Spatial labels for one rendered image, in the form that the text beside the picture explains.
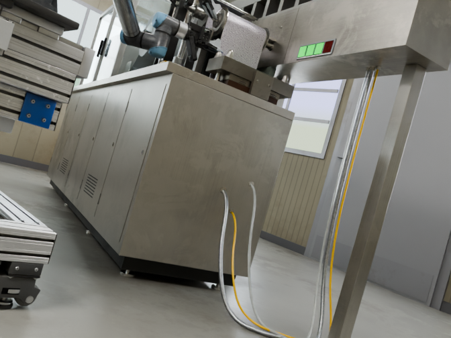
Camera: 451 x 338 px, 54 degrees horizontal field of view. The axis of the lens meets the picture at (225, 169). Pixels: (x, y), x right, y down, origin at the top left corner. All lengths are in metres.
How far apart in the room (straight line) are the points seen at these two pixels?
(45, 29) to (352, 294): 1.38
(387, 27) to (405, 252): 2.53
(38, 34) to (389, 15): 1.23
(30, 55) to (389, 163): 1.29
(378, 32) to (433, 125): 2.38
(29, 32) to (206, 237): 1.09
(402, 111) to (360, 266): 0.61
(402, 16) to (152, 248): 1.31
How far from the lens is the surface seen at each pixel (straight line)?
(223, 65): 2.01
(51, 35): 1.41
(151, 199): 1.84
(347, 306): 1.83
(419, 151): 4.14
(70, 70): 1.42
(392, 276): 4.07
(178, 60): 2.93
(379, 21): 1.89
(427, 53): 1.83
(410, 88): 1.87
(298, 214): 4.70
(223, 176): 1.95
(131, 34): 2.08
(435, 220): 3.98
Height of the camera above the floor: 0.51
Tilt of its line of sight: 1 degrees up
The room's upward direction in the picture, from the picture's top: 16 degrees clockwise
